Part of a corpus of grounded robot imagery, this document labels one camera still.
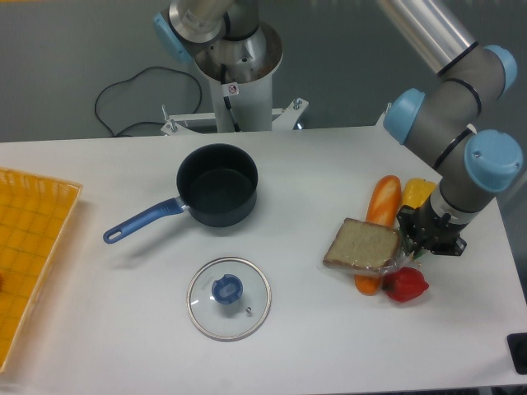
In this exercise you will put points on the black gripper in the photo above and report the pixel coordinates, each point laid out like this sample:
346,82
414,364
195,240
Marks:
439,235

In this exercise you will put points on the bagged toast slice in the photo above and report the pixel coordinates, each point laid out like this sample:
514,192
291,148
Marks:
366,249

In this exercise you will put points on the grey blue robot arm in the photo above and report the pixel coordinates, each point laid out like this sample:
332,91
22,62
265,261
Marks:
474,166

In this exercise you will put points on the green bell pepper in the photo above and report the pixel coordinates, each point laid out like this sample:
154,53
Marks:
419,253

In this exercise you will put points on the yellow bell pepper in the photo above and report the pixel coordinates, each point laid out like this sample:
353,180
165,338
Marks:
416,191

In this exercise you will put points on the orange baguette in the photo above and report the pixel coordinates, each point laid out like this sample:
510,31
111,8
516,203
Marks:
382,210

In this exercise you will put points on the red bell pepper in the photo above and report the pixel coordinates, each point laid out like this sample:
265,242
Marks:
404,285

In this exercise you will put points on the black object at table corner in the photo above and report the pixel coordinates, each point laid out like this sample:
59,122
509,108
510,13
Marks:
517,343

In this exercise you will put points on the glass lid blue knob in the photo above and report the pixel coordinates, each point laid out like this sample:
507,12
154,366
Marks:
228,299

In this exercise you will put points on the yellow woven basket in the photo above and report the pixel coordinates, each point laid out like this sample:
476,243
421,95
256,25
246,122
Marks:
35,210

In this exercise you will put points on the dark saucepan blue handle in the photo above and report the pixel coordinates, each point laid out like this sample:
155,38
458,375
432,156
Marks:
217,185

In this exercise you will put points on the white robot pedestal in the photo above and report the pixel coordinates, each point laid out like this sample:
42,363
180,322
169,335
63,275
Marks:
240,80

